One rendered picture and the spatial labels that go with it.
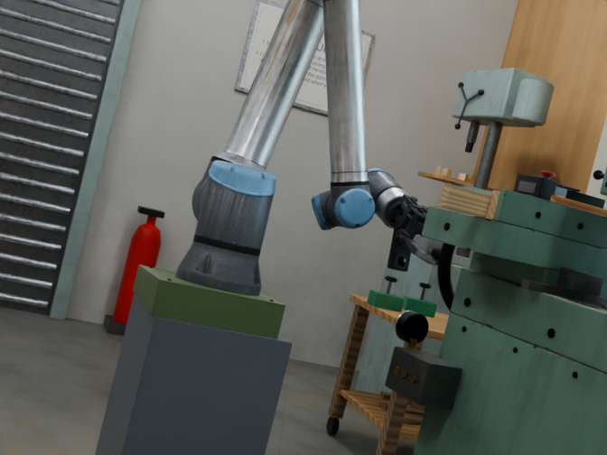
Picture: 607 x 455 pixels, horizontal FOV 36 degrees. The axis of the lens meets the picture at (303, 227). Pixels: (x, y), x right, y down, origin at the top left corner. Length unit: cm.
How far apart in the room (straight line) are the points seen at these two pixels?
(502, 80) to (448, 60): 92
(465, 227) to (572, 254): 20
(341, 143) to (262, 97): 23
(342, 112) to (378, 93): 274
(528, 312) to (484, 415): 20
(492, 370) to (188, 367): 62
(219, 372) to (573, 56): 303
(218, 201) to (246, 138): 25
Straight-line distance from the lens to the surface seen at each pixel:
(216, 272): 200
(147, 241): 443
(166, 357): 195
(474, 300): 180
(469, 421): 177
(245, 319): 198
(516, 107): 405
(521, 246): 165
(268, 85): 224
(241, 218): 201
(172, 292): 193
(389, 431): 311
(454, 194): 160
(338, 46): 215
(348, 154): 213
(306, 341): 489
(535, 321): 167
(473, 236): 166
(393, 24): 492
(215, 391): 199
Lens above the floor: 88
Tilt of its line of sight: 2 degrees down
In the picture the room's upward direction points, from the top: 14 degrees clockwise
